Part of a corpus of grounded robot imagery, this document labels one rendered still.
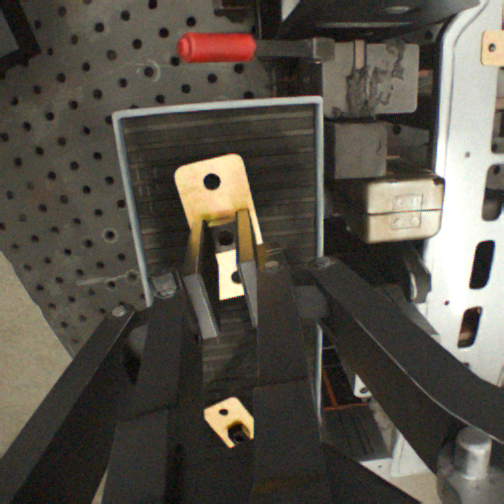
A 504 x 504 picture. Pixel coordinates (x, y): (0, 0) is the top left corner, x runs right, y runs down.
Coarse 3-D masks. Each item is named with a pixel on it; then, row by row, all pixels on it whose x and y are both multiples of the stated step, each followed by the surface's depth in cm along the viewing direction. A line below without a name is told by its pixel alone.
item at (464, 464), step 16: (464, 432) 6; (480, 432) 6; (448, 448) 7; (464, 448) 6; (480, 448) 6; (448, 464) 7; (464, 464) 6; (480, 464) 6; (448, 480) 6; (464, 480) 6; (480, 480) 6; (496, 480) 6; (448, 496) 6; (464, 496) 6; (480, 496) 6; (496, 496) 6
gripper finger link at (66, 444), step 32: (128, 320) 13; (96, 352) 12; (64, 384) 10; (96, 384) 11; (128, 384) 12; (32, 416) 9; (64, 416) 9; (96, 416) 10; (32, 448) 8; (64, 448) 9; (96, 448) 10; (0, 480) 7; (32, 480) 8; (64, 480) 8; (96, 480) 10
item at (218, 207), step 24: (192, 168) 20; (216, 168) 21; (240, 168) 21; (192, 192) 21; (216, 192) 21; (240, 192) 21; (192, 216) 21; (216, 216) 22; (216, 240) 21; (240, 288) 23
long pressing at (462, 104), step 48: (480, 48) 39; (432, 96) 41; (480, 96) 41; (432, 144) 43; (480, 144) 43; (480, 192) 45; (432, 240) 47; (480, 240) 48; (432, 288) 50; (480, 288) 51; (480, 336) 54
